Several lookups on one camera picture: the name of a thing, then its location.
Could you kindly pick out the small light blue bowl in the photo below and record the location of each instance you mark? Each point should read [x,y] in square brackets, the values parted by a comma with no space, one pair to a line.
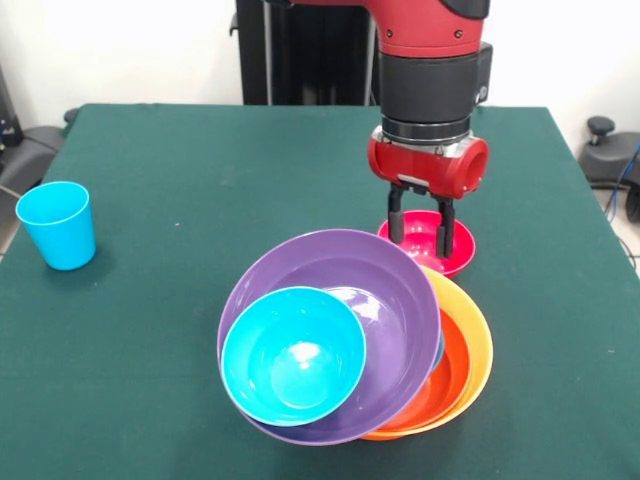
[295,355]

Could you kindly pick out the large blue bowl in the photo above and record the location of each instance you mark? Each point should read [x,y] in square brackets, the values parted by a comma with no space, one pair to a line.
[439,350]

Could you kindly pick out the red-orange bowl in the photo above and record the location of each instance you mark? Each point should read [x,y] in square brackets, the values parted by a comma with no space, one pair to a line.
[445,375]

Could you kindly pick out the pink bowl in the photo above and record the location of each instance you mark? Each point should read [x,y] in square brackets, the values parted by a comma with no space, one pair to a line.
[420,240]

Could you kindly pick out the black office chair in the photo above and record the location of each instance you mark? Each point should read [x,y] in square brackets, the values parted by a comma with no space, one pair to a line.
[605,160]
[30,150]

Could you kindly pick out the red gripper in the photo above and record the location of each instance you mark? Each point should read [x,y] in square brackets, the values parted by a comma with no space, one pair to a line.
[425,165]

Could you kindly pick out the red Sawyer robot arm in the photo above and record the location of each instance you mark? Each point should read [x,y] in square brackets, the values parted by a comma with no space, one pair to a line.
[430,60]

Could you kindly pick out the large orange bowl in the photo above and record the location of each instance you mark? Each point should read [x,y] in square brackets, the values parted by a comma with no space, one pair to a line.
[475,330]

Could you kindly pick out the blue cup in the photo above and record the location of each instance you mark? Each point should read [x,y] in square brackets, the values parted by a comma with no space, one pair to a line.
[60,230]

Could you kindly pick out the dark green tablecloth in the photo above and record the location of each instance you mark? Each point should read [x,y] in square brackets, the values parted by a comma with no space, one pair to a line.
[150,330]

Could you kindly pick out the purple bowl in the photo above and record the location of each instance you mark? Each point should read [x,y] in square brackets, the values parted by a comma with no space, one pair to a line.
[390,310]

